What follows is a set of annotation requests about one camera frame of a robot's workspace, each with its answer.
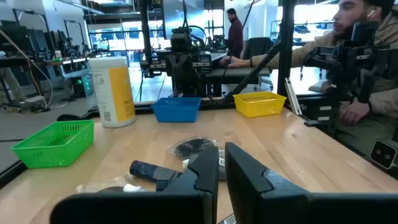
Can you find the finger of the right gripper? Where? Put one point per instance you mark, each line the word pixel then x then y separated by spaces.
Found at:
pixel 174 67
pixel 190 67

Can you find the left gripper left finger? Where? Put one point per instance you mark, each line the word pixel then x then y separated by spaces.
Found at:
pixel 186 205

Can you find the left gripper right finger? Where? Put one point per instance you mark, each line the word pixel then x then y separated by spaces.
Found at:
pixel 264 202

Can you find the grey toiletry tube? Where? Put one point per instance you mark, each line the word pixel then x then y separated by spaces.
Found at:
pixel 221 172

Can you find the dark blue toiletry tube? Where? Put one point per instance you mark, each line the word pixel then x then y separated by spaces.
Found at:
pixel 149 171

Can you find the small white tube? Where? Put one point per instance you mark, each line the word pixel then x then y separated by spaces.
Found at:
pixel 132 188

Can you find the clear bag with black item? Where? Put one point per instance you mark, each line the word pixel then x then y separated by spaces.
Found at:
pixel 102 185
pixel 192 146

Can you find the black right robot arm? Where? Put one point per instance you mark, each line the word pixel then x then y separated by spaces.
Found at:
pixel 189 88

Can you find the blue plastic basket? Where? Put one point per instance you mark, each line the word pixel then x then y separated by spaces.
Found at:
pixel 177 110

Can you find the black desk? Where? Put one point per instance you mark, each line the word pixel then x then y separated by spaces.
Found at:
pixel 236 73

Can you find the white yellow wipes canister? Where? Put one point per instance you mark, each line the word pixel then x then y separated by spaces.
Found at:
pixel 112 93

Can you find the person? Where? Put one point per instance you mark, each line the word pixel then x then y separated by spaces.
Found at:
pixel 235 34
pixel 382 87

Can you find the black office chair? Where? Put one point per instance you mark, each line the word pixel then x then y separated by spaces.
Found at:
pixel 258 46

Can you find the computer tower green lights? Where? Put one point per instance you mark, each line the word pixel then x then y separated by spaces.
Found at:
pixel 83 86

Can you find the yellow plastic basket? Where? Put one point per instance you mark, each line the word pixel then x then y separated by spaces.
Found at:
pixel 259 105

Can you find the cluttered workbench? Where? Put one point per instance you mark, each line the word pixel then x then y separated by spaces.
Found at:
pixel 71 60

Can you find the white flat bars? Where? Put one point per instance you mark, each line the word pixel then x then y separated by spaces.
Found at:
pixel 293 96

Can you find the green plastic basket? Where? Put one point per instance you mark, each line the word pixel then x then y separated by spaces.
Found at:
pixel 56 146

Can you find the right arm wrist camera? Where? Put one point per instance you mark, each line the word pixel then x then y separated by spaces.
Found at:
pixel 181 40

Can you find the grey depth camera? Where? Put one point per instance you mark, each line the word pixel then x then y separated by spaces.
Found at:
pixel 384 154

